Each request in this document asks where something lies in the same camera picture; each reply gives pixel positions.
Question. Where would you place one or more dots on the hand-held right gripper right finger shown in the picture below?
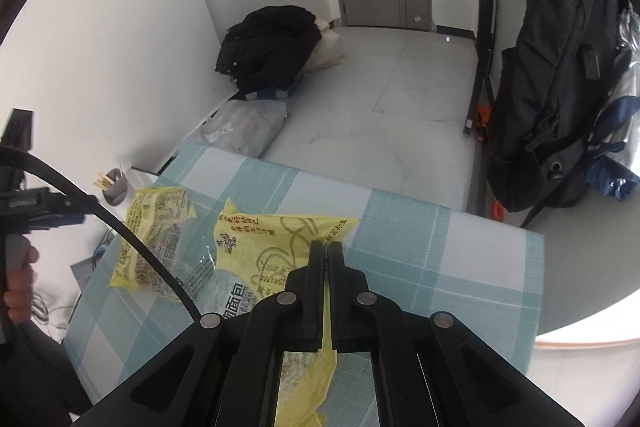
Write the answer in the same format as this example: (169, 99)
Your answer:
(339, 287)

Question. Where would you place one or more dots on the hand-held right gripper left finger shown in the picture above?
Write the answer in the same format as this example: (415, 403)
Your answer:
(315, 287)

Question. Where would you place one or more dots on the yellow cartoon print bread wrapper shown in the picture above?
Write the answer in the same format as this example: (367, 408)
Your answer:
(280, 237)

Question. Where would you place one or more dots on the yellow clear bread wrapper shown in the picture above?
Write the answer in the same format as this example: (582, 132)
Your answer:
(155, 217)

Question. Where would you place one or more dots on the person's left forearm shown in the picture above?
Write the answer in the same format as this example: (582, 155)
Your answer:
(40, 377)

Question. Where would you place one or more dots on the person's left hand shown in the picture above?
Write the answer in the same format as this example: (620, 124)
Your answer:
(20, 297)

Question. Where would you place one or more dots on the bundle of wooden chopsticks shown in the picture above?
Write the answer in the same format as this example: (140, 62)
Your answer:
(102, 181)

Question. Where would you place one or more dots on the blue checked tablecloth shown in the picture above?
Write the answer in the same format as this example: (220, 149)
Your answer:
(425, 257)

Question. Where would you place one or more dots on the grey white utensil holder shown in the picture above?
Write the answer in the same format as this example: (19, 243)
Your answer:
(120, 192)

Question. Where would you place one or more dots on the grey plastic parcel bag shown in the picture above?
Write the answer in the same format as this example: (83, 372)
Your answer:
(245, 127)

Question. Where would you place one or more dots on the orange object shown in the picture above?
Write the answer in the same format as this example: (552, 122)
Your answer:
(482, 117)
(498, 210)

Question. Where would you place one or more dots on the blue white box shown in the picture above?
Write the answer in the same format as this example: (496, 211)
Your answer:
(272, 94)

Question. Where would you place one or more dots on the white cloth bag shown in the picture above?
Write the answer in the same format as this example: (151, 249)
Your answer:
(327, 52)

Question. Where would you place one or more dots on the black jacket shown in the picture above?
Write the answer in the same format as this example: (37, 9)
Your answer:
(270, 47)

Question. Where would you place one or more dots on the black backpack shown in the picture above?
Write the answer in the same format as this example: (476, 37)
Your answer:
(550, 82)

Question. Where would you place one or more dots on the black framed glass door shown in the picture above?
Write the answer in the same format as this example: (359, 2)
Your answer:
(487, 7)

